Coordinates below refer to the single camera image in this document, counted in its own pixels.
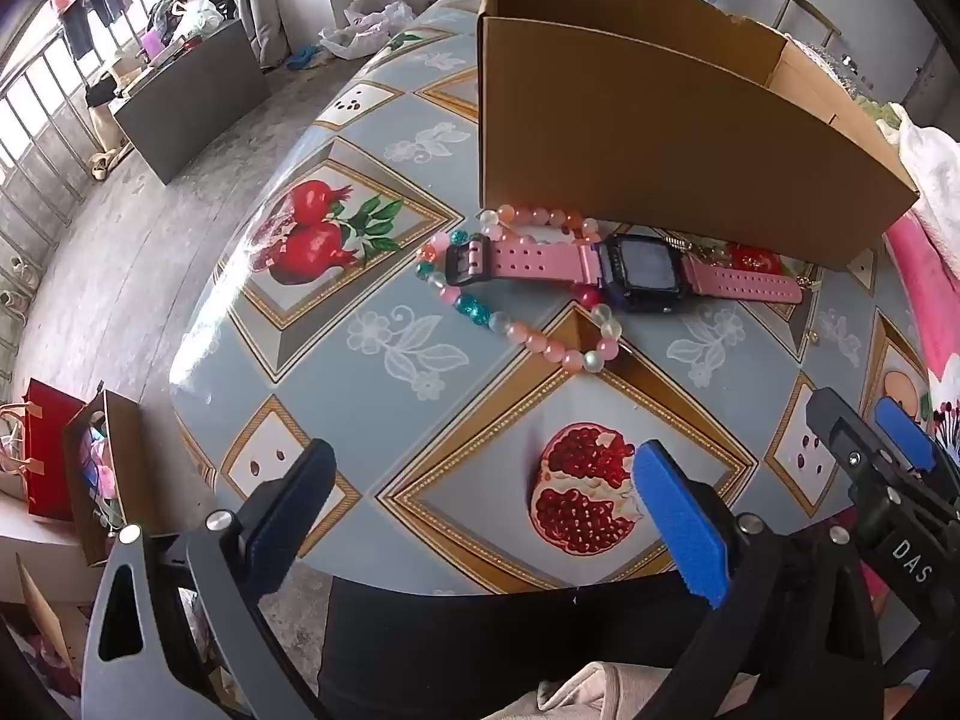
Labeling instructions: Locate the metal window railing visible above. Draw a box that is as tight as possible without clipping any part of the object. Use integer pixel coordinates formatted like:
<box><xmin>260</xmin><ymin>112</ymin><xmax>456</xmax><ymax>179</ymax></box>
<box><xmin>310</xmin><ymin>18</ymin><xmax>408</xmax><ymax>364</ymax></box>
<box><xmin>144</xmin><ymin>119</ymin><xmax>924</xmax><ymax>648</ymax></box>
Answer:
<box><xmin>0</xmin><ymin>15</ymin><xmax>121</xmax><ymax>316</ymax></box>

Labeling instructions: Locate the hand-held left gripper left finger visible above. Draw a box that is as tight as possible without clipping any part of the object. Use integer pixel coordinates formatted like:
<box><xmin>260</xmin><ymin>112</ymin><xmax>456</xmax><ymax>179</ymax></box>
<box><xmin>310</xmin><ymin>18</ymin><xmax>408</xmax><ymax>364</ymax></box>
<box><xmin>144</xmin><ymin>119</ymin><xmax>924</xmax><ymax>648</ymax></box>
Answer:
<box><xmin>81</xmin><ymin>437</ymin><xmax>337</xmax><ymax>720</ymax></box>

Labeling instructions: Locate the brown cardboard box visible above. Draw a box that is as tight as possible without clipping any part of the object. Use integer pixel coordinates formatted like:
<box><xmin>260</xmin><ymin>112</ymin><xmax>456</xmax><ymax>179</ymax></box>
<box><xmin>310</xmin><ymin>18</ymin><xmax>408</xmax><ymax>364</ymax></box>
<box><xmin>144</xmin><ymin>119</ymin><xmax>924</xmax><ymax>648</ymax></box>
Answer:
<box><xmin>476</xmin><ymin>0</ymin><xmax>922</xmax><ymax>275</ymax></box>

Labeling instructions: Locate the beige garment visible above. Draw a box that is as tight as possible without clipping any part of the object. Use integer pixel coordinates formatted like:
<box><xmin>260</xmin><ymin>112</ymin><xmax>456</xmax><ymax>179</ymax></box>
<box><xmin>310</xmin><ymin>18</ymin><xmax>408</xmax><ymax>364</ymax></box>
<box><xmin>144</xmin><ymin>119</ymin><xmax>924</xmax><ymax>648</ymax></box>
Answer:
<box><xmin>480</xmin><ymin>660</ymin><xmax>758</xmax><ymax>720</ymax></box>

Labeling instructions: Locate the wooden chair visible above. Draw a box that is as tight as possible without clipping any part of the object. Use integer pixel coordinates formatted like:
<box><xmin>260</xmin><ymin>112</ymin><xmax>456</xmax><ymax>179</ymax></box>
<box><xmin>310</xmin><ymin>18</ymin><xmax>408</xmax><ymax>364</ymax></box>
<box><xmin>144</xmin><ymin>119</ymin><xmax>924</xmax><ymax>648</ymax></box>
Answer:
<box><xmin>772</xmin><ymin>0</ymin><xmax>841</xmax><ymax>46</ymax></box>

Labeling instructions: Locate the black garment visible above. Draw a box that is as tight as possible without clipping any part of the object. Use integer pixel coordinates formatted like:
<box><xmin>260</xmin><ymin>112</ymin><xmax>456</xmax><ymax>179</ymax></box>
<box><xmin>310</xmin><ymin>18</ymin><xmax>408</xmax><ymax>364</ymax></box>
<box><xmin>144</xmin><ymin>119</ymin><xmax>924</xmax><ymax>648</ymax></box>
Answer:
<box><xmin>316</xmin><ymin>574</ymin><xmax>728</xmax><ymax>720</ymax></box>

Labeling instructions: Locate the grey curtain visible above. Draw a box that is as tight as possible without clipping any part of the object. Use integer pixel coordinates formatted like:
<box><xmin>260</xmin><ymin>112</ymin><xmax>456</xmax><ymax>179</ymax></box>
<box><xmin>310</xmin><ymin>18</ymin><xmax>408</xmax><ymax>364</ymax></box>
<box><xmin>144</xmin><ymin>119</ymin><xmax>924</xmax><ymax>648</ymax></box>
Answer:
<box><xmin>225</xmin><ymin>0</ymin><xmax>290</xmax><ymax>65</ymax></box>

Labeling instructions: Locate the red paper bag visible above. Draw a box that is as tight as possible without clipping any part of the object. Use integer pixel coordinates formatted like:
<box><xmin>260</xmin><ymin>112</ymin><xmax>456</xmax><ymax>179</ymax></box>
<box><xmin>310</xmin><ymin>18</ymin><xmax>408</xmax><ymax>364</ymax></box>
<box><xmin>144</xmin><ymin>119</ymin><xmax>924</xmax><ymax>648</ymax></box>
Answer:
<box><xmin>19</xmin><ymin>379</ymin><xmax>85</xmax><ymax>522</ymax></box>

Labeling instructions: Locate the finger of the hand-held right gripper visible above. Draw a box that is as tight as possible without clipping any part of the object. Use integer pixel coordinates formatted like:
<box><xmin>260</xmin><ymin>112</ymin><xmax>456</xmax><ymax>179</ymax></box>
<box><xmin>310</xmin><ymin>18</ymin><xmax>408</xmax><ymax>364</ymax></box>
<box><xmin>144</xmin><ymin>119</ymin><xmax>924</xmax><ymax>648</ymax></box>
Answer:
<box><xmin>806</xmin><ymin>388</ymin><xmax>895</xmax><ymax>497</ymax></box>
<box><xmin>874</xmin><ymin>396</ymin><xmax>960</xmax><ymax>522</ymax></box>

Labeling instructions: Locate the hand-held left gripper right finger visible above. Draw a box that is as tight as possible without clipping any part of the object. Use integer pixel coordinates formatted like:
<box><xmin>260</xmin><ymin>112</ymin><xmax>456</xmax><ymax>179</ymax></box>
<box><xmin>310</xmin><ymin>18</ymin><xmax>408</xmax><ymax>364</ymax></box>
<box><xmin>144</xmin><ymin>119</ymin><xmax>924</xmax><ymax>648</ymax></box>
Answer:
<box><xmin>632</xmin><ymin>441</ymin><xmax>901</xmax><ymax>720</ymax></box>

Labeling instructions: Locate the grey cabinet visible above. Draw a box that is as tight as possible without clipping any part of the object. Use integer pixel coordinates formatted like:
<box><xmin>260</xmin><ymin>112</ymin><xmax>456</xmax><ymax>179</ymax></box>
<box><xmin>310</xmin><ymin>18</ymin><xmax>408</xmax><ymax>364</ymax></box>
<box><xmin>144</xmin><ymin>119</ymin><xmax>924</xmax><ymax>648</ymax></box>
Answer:
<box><xmin>112</xmin><ymin>15</ymin><xmax>272</xmax><ymax>185</ymax></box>

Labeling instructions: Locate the pink bead bracelet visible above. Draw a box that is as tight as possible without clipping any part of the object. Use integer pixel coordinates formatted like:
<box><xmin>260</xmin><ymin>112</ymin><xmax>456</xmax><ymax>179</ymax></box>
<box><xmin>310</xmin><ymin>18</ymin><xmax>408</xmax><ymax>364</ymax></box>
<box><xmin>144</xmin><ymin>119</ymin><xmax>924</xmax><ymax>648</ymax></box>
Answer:
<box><xmin>415</xmin><ymin>202</ymin><xmax>627</xmax><ymax>376</ymax></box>

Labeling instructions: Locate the pink blanket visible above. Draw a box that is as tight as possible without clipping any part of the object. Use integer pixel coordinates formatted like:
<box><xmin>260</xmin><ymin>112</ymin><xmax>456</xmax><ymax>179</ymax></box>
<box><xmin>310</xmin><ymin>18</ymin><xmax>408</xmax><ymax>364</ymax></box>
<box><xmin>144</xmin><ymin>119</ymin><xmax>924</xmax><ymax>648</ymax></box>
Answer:
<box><xmin>885</xmin><ymin>210</ymin><xmax>960</xmax><ymax>421</ymax></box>

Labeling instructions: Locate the pink digital watch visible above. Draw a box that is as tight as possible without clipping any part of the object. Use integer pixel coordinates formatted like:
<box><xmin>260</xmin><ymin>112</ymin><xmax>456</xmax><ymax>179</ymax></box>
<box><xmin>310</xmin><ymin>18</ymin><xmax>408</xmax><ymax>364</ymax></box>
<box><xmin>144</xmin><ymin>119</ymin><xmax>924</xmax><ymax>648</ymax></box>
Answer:
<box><xmin>445</xmin><ymin>232</ymin><xmax>815</xmax><ymax>314</ymax></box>

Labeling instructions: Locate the open cardboard box with clutter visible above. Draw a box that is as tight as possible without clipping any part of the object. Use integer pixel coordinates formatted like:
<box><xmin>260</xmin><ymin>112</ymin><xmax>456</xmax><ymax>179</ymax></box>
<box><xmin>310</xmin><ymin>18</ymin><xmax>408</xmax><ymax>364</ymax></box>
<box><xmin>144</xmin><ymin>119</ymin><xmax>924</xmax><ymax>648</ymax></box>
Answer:
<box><xmin>64</xmin><ymin>388</ymin><xmax>162</xmax><ymax>567</ymax></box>

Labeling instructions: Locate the fruit print tablecloth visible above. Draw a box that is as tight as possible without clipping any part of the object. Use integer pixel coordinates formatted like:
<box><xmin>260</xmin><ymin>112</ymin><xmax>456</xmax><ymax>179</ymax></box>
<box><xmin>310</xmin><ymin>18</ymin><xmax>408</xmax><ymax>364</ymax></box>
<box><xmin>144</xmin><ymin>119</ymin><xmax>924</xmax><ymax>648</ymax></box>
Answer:
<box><xmin>169</xmin><ymin>0</ymin><xmax>946</xmax><ymax>601</ymax></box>

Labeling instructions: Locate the white plastic bag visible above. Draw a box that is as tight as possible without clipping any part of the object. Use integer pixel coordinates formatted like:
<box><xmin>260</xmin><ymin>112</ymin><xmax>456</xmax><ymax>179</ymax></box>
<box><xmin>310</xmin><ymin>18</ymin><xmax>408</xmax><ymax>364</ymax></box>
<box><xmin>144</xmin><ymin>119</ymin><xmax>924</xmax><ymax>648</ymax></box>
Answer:
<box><xmin>321</xmin><ymin>0</ymin><xmax>415</xmax><ymax>59</ymax></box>
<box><xmin>172</xmin><ymin>0</ymin><xmax>226</xmax><ymax>35</ymax></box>

